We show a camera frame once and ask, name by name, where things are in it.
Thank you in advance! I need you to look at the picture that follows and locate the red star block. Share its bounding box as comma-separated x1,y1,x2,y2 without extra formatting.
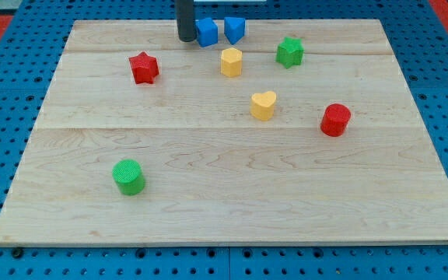
128,51,159,84

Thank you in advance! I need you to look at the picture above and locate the light wooden board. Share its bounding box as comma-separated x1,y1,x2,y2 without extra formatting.
0,19,448,247

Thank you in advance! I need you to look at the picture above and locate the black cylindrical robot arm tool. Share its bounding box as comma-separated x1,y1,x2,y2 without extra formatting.
174,0,197,42

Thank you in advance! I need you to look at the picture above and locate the green cylinder block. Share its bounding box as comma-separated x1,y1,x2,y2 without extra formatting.
112,159,145,196

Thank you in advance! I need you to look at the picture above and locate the yellow hexagon block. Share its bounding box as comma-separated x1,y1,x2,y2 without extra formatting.
220,47,243,77

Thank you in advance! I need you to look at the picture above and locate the green star block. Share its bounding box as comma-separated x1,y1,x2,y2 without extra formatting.
275,37,304,68

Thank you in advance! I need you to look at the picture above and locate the blue triangular block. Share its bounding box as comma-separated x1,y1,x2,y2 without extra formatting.
224,17,246,44

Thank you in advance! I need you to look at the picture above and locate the blue cube block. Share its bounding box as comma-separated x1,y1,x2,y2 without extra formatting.
196,18,219,47

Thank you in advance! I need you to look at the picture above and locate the yellow heart block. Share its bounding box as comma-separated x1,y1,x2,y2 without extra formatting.
250,91,277,121

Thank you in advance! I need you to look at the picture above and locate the red cylinder block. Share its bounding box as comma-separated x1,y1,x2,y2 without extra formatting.
320,103,352,137

